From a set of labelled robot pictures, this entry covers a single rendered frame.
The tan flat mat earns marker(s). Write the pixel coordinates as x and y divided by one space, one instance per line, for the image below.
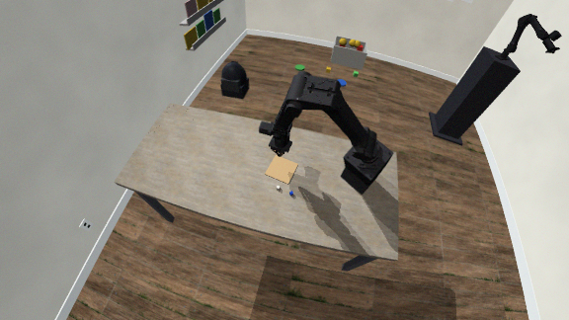
281 169

